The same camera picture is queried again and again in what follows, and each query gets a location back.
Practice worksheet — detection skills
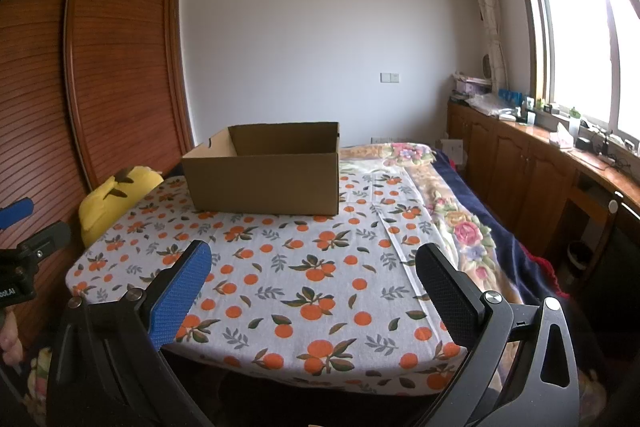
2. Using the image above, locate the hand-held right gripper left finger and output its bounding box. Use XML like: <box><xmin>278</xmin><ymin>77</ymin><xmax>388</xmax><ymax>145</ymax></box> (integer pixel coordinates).
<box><xmin>47</xmin><ymin>239</ymin><xmax>213</xmax><ymax>427</ymax></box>

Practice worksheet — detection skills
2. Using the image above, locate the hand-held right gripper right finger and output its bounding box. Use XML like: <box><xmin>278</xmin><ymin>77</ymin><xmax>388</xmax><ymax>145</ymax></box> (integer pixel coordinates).
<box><xmin>415</xmin><ymin>243</ymin><xmax>581</xmax><ymax>427</ymax></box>

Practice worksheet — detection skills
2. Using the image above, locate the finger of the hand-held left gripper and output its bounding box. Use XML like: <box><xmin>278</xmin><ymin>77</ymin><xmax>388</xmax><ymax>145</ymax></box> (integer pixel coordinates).
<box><xmin>16</xmin><ymin>221</ymin><xmax>72</xmax><ymax>266</ymax></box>
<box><xmin>0</xmin><ymin>199</ymin><xmax>35</xmax><ymax>229</ymax></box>

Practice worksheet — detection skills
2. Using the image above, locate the brown cardboard box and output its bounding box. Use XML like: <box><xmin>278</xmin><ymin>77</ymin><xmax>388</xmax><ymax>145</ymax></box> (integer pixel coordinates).
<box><xmin>181</xmin><ymin>122</ymin><xmax>341</xmax><ymax>216</ymax></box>

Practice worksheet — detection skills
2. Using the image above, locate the person's left hand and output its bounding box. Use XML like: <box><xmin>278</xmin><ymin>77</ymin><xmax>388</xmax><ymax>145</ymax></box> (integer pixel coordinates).
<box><xmin>0</xmin><ymin>309</ymin><xmax>24</xmax><ymax>366</ymax></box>

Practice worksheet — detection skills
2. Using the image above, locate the floral blanket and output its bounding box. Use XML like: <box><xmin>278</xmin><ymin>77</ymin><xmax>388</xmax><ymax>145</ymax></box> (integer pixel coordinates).
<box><xmin>340</xmin><ymin>142</ymin><xmax>521</xmax><ymax>303</ymax></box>

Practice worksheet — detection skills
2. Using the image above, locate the yellow plush toy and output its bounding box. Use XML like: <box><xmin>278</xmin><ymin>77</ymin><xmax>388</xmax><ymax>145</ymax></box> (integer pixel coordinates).
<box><xmin>80</xmin><ymin>165</ymin><xmax>165</xmax><ymax>248</ymax></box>

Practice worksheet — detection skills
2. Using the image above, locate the navy blanket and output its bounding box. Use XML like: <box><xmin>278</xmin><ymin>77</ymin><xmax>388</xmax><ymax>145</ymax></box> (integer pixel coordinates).
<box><xmin>430</xmin><ymin>149</ymin><xmax>571</xmax><ymax>308</ymax></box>

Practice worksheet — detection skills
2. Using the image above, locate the orange fruit print tablecloth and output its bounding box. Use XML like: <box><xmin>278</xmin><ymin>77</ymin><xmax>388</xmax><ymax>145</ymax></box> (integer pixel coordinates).
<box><xmin>65</xmin><ymin>162</ymin><xmax>463</xmax><ymax>395</ymax></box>

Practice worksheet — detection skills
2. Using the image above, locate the white paper box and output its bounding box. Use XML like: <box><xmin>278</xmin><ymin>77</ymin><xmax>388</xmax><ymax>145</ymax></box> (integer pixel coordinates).
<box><xmin>440</xmin><ymin>138</ymin><xmax>465</xmax><ymax>168</ymax></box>

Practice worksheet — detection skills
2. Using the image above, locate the wooden cabinet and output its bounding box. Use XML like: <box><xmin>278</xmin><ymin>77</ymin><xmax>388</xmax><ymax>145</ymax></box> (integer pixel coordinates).
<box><xmin>446</xmin><ymin>99</ymin><xmax>640</xmax><ymax>268</ymax></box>

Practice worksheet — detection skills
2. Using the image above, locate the wooden wardrobe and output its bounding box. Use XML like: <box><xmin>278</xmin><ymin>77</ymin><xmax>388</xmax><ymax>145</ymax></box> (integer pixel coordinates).
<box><xmin>0</xmin><ymin>0</ymin><xmax>196</xmax><ymax>348</ymax></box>

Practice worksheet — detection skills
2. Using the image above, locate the white plastic bag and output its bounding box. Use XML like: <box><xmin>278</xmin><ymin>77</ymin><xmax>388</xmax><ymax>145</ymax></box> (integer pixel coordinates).
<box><xmin>470</xmin><ymin>93</ymin><xmax>521</xmax><ymax>120</ymax></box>

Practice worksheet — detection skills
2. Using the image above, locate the stack of small boxes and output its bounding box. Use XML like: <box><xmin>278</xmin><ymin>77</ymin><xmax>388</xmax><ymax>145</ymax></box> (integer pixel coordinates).
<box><xmin>451</xmin><ymin>74</ymin><xmax>493</xmax><ymax>100</ymax></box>

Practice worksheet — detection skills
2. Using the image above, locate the wooden frame window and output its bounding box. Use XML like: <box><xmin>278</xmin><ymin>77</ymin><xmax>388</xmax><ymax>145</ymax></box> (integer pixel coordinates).
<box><xmin>505</xmin><ymin>0</ymin><xmax>640</xmax><ymax>152</ymax></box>

